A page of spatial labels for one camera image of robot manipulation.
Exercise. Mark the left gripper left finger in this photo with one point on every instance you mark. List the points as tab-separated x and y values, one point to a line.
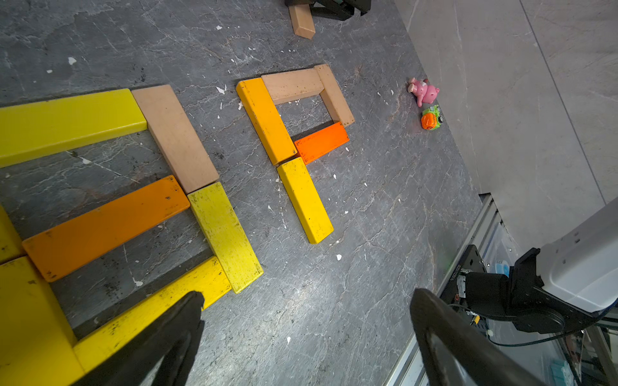
170	344

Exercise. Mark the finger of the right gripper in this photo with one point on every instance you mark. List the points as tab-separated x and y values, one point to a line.
339	9
299	2

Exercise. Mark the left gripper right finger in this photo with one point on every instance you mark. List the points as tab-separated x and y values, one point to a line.
443	338

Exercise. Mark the tan block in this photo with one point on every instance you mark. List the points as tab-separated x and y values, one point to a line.
285	87
176	137
333	97
302	21

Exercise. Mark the yellow block bottom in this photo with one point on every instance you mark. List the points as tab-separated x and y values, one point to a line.
36	339

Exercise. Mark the yellow block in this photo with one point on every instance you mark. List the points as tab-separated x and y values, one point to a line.
305	200
36	339
11	243
208	279
39	129

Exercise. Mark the orange-yellow block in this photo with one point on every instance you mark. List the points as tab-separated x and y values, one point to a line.
266	120

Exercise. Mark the orange block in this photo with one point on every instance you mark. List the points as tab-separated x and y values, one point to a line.
65	248
316	145

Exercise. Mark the yellow block top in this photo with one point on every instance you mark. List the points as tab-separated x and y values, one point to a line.
305	200

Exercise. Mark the yellow-green block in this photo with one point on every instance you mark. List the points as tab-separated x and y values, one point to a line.
225	235

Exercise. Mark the tan block top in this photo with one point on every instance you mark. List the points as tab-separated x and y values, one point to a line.
302	21

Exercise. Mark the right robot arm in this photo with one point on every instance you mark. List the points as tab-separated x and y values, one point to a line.
565	286

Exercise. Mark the pink pig toy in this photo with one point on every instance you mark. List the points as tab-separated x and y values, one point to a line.
423	91

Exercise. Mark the small orange green toy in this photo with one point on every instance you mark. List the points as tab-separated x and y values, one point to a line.
432	118

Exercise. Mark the aluminium rail frame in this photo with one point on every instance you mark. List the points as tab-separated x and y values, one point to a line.
410	370

